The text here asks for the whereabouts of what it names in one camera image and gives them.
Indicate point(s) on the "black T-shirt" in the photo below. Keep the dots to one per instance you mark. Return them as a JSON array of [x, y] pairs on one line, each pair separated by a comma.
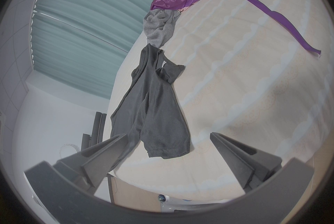
[[156, 113]]

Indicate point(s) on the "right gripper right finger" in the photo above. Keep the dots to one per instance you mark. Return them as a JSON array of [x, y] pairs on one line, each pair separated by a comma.
[[242, 163]]

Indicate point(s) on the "bed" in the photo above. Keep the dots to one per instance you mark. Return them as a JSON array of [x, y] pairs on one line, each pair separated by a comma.
[[248, 87]]

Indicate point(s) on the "pink garment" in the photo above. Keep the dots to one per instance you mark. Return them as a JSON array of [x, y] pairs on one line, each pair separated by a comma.
[[184, 9]]

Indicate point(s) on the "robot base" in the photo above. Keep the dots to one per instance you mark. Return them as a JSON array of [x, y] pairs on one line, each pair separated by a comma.
[[169, 203]]

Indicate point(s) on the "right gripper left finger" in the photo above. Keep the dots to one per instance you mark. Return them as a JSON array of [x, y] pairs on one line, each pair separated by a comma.
[[101, 163]]

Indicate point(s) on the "grey garment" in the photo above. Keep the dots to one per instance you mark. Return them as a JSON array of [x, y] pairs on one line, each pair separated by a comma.
[[159, 27]]

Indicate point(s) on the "black chest of drawers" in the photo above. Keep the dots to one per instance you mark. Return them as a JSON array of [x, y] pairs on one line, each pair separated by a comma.
[[97, 129]]

